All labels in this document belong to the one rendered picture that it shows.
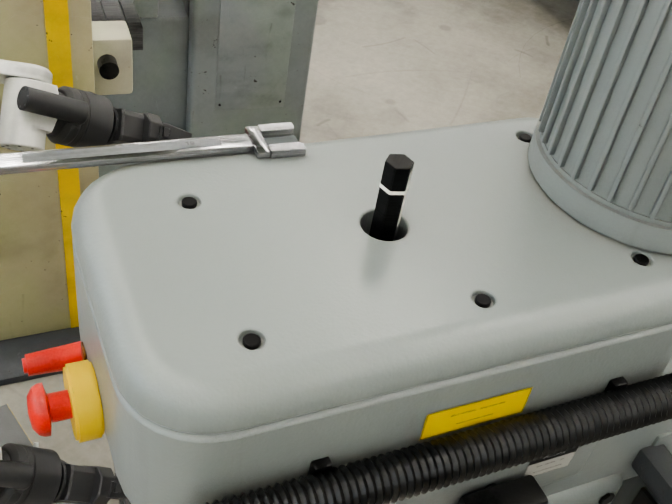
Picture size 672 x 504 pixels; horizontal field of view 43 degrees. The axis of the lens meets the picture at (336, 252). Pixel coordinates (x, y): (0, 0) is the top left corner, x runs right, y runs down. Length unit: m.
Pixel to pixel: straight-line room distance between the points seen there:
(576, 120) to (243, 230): 0.27
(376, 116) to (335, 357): 3.91
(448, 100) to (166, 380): 4.24
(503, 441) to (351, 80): 4.13
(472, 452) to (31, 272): 2.40
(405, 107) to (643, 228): 3.89
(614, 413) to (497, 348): 0.14
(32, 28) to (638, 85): 1.96
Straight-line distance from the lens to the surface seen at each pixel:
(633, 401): 0.71
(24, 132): 1.31
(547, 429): 0.67
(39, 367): 0.79
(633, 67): 0.66
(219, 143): 0.70
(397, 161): 0.62
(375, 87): 4.68
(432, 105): 4.63
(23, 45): 2.46
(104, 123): 1.36
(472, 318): 0.60
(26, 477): 1.25
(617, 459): 0.92
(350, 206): 0.67
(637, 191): 0.68
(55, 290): 2.99
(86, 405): 0.66
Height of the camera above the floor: 2.29
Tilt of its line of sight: 40 degrees down
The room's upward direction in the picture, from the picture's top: 11 degrees clockwise
